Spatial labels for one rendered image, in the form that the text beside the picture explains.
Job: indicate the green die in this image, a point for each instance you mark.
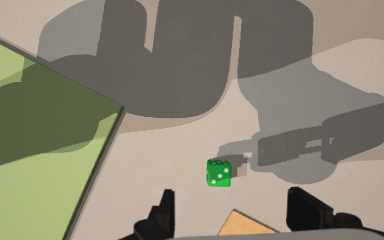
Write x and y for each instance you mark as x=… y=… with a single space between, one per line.
x=218 y=173

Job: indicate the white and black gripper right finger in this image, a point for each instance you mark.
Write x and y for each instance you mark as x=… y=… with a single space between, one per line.
x=306 y=212

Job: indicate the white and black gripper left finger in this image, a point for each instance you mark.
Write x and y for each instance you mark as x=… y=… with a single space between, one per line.
x=160 y=224

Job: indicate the tan square mat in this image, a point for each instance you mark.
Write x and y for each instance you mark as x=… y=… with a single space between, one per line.
x=237 y=223

